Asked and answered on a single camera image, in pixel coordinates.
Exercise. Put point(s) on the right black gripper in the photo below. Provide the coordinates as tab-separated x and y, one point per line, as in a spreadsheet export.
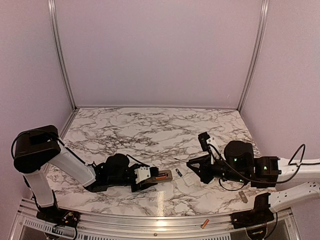
204	174

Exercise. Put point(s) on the orange battery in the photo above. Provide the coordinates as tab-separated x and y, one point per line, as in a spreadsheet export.
205	223
161	178

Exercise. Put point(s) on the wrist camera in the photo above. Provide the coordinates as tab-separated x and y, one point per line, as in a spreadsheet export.
208	145
146	174

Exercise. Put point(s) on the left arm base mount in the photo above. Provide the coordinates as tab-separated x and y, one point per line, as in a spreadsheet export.
56	215

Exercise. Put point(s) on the purple battery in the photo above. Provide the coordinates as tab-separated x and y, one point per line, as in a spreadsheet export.
178	172

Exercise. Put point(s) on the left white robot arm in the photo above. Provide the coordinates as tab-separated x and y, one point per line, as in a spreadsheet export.
34	148

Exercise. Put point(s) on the beige grey remote control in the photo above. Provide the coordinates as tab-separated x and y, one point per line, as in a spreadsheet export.
169	178

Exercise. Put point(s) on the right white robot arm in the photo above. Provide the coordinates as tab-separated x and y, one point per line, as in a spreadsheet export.
296	180

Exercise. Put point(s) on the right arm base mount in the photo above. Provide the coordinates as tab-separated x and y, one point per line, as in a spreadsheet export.
260	214

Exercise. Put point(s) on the front aluminium rail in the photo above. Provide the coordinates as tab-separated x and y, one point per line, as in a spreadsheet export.
100	226

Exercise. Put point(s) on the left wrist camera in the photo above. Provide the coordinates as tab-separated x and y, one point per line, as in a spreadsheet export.
146	174

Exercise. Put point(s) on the white battery cover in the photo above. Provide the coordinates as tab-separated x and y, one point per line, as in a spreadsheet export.
188	181

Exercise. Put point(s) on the beige remote battery cover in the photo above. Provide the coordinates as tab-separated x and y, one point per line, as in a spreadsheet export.
243	197

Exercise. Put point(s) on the right aluminium frame post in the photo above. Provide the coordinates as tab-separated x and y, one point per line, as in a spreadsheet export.
261	28

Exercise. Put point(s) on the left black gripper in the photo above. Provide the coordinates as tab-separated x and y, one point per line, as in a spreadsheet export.
134	189

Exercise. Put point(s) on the left aluminium frame post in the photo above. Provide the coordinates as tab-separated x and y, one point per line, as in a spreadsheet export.
59	51

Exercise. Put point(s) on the aluminium frame post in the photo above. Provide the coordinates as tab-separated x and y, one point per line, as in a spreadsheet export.
261	28
59	51

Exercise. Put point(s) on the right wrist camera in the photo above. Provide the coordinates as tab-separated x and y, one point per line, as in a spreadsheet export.
208	145

